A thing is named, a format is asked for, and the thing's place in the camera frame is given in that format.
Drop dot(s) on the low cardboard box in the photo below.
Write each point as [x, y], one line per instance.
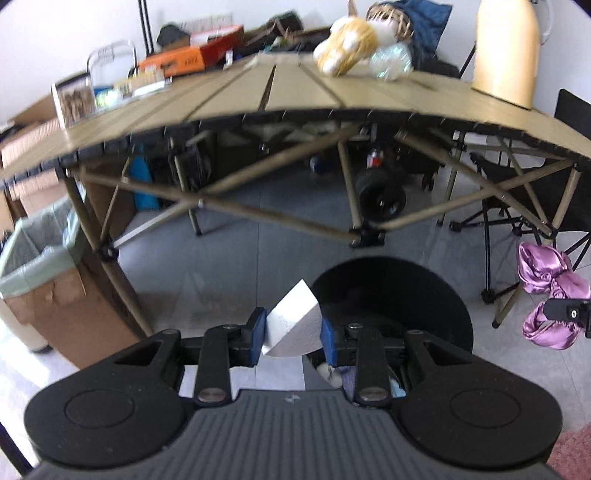
[27, 152]

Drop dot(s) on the dark bag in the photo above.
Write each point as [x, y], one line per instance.
[274, 30]

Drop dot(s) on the blue foam board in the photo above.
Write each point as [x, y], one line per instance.
[145, 184]

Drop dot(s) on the black rubber wheel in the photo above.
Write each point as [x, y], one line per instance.
[381, 196]

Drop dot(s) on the blue lid jar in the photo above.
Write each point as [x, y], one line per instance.
[319, 165]

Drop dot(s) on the clear jar of nuts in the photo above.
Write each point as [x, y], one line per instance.
[74, 101]

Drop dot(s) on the black folding chair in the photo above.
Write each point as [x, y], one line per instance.
[521, 184]

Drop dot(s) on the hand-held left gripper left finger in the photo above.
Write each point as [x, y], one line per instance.
[257, 338]

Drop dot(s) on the yellow white plush toy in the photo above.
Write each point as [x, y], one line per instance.
[344, 46]

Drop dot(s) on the small black bag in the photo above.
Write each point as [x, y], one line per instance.
[173, 36]

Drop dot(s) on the white foam wedge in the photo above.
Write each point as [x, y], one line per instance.
[291, 323]

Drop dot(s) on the black folding wagon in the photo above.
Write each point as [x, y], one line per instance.
[418, 157]

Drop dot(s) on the cardboard box with liner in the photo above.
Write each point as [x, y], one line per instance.
[69, 318]

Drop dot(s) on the cream flat box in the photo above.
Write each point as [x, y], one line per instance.
[143, 84]

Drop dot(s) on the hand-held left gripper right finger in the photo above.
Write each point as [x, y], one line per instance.
[328, 340]

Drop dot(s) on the yellow thermos jug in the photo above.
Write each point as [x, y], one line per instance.
[505, 55]

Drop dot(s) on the blue fabric bag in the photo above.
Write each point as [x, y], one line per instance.
[429, 23]

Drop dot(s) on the orange gas canister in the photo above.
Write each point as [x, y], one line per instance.
[376, 159]

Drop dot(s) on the tall cardboard box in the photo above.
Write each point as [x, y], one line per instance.
[104, 203]

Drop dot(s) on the beige folding table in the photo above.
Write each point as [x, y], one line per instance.
[300, 87]

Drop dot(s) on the orange flat box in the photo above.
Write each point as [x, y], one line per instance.
[184, 57]

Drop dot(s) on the purple satin cloth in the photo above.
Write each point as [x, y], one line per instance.
[540, 277]

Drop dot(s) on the clear plastic container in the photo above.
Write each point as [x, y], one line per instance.
[113, 64]

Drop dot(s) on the black round bin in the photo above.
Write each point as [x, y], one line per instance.
[392, 290]

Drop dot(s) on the iridescent plastic wrapper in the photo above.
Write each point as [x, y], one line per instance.
[390, 62]

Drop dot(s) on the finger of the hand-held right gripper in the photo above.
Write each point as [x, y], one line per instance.
[565, 310]

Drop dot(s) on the purple knit towel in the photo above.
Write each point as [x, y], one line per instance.
[349, 384]

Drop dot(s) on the small green object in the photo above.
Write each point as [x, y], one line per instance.
[107, 98]

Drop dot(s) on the white wall sockets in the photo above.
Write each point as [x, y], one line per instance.
[203, 22]

